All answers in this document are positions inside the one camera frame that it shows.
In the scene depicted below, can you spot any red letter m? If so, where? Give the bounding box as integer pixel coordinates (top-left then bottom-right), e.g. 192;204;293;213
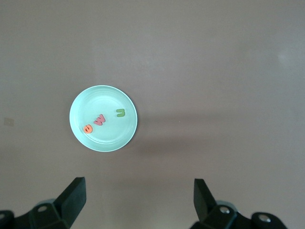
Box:
93;114;106;126

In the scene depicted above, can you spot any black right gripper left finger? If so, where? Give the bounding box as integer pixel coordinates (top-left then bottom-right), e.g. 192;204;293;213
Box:
0;177;87;229

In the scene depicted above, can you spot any green plate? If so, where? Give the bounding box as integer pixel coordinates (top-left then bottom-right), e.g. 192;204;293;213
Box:
69;85;139;153

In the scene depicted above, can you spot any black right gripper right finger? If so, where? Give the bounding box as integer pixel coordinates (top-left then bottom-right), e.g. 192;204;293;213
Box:
190;178;291;229

